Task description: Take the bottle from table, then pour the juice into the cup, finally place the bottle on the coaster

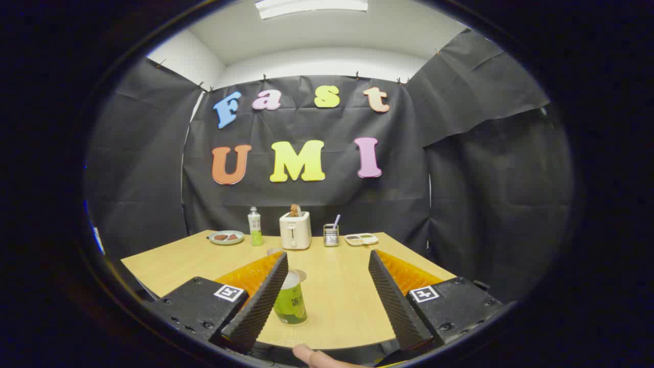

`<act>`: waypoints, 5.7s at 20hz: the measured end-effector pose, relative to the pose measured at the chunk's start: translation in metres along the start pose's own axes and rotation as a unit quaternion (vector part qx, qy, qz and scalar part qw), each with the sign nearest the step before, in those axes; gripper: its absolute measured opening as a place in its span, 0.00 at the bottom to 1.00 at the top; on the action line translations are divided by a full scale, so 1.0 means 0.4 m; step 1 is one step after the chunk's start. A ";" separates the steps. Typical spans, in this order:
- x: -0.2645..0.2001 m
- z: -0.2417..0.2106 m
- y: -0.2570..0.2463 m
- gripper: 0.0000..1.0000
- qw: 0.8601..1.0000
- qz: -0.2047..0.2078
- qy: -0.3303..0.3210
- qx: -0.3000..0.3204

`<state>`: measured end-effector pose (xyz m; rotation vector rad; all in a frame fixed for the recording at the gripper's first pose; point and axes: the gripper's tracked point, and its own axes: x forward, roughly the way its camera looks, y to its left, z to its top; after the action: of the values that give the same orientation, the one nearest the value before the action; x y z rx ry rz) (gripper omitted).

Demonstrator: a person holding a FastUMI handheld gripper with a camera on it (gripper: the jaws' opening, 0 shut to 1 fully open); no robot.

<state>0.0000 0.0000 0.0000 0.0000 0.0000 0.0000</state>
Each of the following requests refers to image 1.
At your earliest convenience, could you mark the wooden table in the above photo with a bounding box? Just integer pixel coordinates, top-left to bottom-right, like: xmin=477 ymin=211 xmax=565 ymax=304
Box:
xmin=121 ymin=230 xmax=456 ymax=351

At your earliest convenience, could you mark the pale green plate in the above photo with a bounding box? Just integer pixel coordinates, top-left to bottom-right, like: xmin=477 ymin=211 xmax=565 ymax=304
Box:
xmin=208 ymin=231 xmax=245 ymax=246

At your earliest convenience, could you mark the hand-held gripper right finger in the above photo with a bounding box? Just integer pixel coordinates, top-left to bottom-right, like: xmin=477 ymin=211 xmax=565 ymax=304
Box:
xmin=368 ymin=249 xmax=504 ymax=352

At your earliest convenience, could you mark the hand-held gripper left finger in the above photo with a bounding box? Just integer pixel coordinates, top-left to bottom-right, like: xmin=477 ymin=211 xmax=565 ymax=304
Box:
xmin=145 ymin=250 xmax=289 ymax=354

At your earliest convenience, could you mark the small capped green drink bottle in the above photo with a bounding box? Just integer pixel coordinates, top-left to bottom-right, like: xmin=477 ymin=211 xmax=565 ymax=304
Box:
xmin=248 ymin=206 xmax=264 ymax=247

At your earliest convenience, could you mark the black backdrop cloth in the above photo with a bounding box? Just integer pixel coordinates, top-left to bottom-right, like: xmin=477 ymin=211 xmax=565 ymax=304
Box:
xmin=84 ymin=28 xmax=575 ymax=302

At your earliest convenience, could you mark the green label juice bottle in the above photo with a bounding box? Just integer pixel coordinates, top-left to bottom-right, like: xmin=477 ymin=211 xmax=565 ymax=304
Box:
xmin=272 ymin=270 xmax=308 ymax=326

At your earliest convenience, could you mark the white toaster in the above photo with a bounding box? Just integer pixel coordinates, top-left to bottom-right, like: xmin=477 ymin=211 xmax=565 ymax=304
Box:
xmin=279 ymin=211 xmax=312 ymax=250

